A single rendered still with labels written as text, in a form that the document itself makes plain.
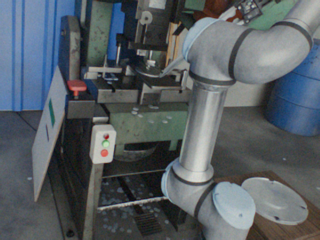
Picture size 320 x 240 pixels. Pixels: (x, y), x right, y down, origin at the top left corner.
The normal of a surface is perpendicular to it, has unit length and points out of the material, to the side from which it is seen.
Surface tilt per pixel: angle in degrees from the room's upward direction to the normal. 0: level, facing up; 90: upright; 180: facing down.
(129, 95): 90
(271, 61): 89
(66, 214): 0
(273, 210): 0
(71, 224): 0
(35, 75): 90
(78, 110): 90
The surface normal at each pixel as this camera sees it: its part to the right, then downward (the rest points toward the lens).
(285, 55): 0.19, 0.29
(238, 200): 0.28, -0.85
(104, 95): 0.43, 0.42
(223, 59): -0.68, 0.33
